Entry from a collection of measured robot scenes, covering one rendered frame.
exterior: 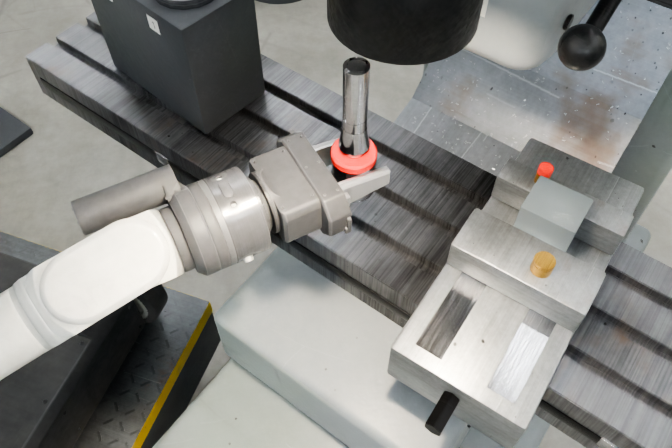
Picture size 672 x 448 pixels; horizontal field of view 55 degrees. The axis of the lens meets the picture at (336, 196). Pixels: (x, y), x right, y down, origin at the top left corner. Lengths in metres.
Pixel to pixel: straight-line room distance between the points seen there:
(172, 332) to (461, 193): 0.76
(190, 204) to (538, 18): 0.33
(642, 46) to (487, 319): 0.46
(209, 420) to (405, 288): 0.34
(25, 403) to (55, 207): 1.09
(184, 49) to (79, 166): 1.50
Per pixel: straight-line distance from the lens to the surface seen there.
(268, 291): 0.88
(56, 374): 1.24
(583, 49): 0.44
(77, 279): 0.58
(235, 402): 0.95
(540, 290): 0.69
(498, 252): 0.70
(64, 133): 2.44
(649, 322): 0.85
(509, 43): 0.50
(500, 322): 0.71
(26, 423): 1.22
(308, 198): 0.62
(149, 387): 1.39
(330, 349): 0.84
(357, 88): 0.58
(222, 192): 0.60
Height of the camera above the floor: 1.65
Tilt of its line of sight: 53 degrees down
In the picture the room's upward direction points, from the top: straight up
